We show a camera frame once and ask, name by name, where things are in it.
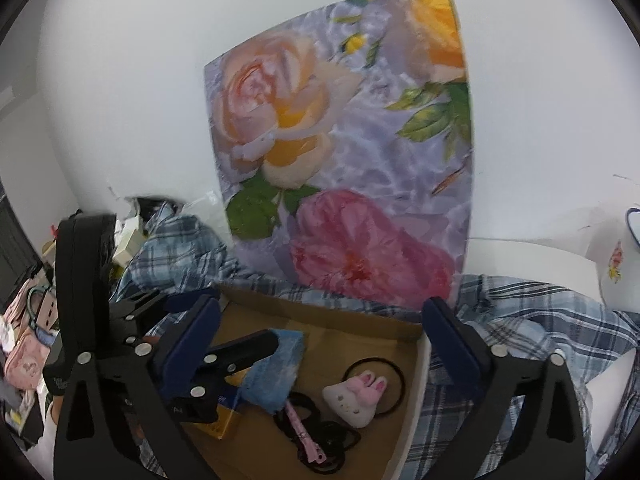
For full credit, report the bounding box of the yellow blue cigarette pack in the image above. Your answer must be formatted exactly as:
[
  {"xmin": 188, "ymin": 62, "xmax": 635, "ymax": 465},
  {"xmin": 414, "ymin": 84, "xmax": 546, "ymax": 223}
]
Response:
[{"xmin": 192, "ymin": 390, "xmax": 248, "ymax": 441}]

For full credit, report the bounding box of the dark grey pouch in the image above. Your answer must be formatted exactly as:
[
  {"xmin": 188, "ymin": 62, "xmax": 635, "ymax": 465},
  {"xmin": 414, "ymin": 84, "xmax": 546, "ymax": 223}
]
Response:
[{"xmin": 132, "ymin": 196, "xmax": 173, "ymax": 221}]

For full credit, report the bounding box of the white enamel mug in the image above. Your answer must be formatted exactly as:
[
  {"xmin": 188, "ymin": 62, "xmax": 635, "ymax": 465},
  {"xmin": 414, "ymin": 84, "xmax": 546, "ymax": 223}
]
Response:
[{"xmin": 595, "ymin": 207, "xmax": 640, "ymax": 311}]

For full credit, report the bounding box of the pink embroidered pouch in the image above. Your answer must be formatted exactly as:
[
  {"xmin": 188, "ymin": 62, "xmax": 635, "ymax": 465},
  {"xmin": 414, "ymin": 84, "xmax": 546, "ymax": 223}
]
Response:
[{"xmin": 4, "ymin": 332, "xmax": 48, "ymax": 391}]

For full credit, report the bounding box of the bundle of black hair ties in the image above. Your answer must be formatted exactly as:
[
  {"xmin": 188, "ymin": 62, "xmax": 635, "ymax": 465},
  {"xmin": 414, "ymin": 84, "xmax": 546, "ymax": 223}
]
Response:
[{"xmin": 272, "ymin": 392, "xmax": 363, "ymax": 475}]

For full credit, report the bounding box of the pink hair clip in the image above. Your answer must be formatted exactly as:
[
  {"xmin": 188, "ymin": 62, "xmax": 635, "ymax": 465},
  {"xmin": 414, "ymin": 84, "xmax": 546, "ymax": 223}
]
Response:
[{"xmin": 284, "ymin": 399, "xmax": 326, "ymax": 466}]

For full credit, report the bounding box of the blue tissue packet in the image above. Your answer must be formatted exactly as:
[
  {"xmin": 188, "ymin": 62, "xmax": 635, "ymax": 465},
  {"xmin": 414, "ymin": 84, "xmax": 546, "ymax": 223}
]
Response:
[{"xmin": 240, "ymin": 329, "xmax": 307, "ymax": 415}]

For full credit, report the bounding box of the cardboard box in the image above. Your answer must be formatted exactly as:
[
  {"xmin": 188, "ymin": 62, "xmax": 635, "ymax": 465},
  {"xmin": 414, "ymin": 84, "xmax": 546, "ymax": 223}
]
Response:
[{"xmin": 165, "ymin": 282, "xmax": 433, "ymax": 480}]

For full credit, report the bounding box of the blue plaid cloth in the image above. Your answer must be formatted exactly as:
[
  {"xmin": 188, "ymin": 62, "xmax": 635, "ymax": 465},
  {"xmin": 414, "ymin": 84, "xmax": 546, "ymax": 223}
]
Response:
[{"xmin": 112, "ymin": 200, "xmax": 640, "ymax": 480}]

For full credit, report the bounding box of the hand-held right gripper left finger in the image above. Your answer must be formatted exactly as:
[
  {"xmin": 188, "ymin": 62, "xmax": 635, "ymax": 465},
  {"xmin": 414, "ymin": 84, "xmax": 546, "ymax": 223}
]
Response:
[{"xmin": 52, "ymin": 294, "xmax": 222, "ymax": 480}]

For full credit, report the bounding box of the dark panel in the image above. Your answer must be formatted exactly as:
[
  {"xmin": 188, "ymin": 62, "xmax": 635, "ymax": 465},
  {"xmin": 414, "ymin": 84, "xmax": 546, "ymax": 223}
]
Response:
[{"xmin": 0, "ymin": 195, "xmax": 42, "ymax": 301}]

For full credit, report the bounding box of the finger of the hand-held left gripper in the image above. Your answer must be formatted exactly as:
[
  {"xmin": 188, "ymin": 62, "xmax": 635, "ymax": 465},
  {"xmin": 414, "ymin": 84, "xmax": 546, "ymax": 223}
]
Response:
[
  {"xmin": 170, "ymin": 330, "xmax": 281, "ymax": 425},
  {"xmin": 110, "ymin": 287, "xmax": 201, "ymax": 348}
]

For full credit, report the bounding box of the white pink bunny plush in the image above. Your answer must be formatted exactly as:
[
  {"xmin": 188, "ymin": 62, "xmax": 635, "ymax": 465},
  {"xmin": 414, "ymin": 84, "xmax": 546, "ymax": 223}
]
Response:
[{"xmin": 321, "ymin": 369, "xmax": 388, "ymax": 429}]

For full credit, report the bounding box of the small white carton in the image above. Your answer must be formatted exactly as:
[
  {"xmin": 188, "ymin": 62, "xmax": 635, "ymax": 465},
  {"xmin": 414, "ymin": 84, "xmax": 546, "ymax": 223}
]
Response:
[{"xmin": 112, "ymin": 217, "xmax": 148, "ymax": 266}]

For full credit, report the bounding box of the floral rose poster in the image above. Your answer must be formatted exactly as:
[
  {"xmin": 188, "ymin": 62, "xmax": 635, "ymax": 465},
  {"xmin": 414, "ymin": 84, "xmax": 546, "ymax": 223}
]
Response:
[{"xmin": 202, "ymin": 0, "xmax": 473, "ymax": 311}]

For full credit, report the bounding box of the thin black hair ring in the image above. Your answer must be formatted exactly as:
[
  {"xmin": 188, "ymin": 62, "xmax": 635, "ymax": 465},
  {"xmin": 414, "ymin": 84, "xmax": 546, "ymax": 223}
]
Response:
[{"xmin": 342, "ymin": 357, "xmax": 407, "ymax": 417}]

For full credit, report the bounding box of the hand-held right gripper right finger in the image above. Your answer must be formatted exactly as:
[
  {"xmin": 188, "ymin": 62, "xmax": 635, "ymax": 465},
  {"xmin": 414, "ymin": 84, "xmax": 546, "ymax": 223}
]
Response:
[{"xmin": 422, "ymin": 298, "xmax": 586, "ymax": 480}]

